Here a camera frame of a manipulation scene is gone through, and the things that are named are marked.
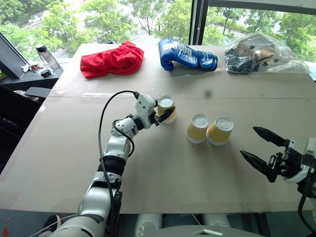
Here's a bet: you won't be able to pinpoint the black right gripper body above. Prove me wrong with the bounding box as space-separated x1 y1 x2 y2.
268 139 304 179

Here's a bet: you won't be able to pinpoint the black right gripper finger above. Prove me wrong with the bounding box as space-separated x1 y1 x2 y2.
239 148 279 184
252 126 289 147

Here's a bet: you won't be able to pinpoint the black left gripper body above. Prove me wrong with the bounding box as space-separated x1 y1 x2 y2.
147 109 161 127

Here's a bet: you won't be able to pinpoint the yellow white paper cup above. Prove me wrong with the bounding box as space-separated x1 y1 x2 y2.
186 114 210 145
157 95 178 124
206 116 235 147

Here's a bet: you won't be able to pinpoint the blue boxing glove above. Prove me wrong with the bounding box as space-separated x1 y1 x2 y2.
158 38 219 72

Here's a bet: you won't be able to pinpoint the red crumpled cloth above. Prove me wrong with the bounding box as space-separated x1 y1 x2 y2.
79 40 145 79

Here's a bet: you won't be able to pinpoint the clear plastic bag of parts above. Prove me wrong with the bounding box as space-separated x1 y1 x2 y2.
223 31 312 75

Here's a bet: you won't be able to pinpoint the white rounded shape under table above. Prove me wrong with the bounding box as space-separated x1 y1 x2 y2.
135 213 164 237

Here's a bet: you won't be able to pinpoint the clear water bottle black cap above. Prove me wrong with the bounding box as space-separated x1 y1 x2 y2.
35 43 61 72

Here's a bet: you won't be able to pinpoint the dark side desk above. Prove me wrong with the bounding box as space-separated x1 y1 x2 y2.
0 66 64 92

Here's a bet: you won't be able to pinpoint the small white and red items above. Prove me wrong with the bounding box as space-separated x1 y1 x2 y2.
20 63 44 73

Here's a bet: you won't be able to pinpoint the black chair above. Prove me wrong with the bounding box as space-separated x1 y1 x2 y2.
0 84 51 175

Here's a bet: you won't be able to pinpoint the dark slanted panel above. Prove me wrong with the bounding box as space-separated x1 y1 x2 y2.
0 31 31 80

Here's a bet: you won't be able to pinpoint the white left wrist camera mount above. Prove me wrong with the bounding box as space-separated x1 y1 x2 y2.
135 94 157 130

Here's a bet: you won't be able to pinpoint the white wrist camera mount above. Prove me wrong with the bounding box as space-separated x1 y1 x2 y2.
283 137 316 185
135 94 157 130

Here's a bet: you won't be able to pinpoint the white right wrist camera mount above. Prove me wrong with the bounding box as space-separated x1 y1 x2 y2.
283 137 316 185

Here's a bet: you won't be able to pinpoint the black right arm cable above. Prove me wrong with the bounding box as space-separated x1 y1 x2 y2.
297 192 316 235

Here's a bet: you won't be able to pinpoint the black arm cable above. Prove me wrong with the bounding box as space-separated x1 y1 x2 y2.
98 90 140 237
297 192 316 235

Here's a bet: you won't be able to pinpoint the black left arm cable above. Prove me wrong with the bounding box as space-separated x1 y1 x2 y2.
98 90 140 237

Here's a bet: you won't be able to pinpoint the black window frame post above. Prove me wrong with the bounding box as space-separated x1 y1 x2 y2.
188 0 211 46

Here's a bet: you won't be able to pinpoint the thin white cord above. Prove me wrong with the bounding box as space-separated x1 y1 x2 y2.
31 213 83 237

